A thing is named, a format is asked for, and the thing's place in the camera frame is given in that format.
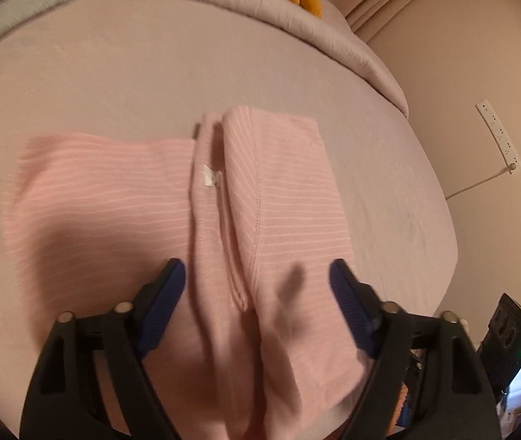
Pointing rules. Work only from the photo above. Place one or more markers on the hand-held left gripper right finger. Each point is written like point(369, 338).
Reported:
point(352, 311)

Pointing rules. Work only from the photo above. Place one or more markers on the beige comforter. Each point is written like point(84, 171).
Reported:
point(333, 41)

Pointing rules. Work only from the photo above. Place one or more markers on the white power strip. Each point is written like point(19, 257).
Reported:
point(498, 135)

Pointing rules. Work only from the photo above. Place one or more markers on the pink bed sheet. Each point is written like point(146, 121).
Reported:
point(105, 91)

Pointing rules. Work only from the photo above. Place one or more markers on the pink striped shirt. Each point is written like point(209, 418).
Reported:
point(105, 192)

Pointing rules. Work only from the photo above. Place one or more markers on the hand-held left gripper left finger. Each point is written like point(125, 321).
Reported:
point(162, 311)

